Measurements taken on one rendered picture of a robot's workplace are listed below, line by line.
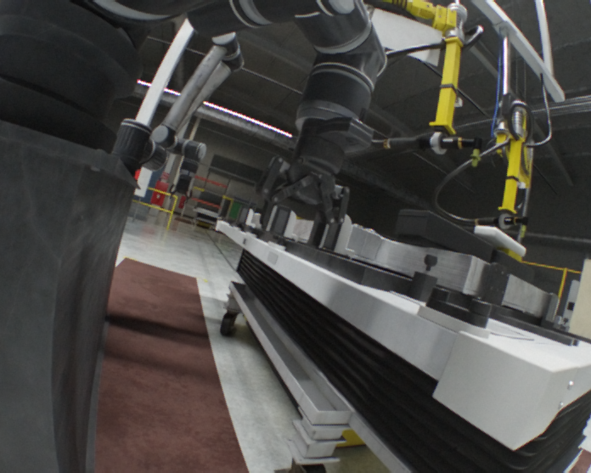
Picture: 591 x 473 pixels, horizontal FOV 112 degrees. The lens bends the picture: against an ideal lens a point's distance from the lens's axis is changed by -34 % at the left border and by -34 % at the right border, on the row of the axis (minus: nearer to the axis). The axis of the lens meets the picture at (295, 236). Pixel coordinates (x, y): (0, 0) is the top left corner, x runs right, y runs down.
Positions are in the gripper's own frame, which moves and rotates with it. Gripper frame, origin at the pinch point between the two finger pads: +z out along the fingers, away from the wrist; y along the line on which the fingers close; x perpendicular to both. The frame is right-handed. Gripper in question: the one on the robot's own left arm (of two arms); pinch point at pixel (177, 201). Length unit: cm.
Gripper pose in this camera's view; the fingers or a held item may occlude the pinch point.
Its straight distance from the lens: 190.4
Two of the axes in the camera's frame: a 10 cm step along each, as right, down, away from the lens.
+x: 4.8, 1.4, -8.7
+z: -3.0, 9.5, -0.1
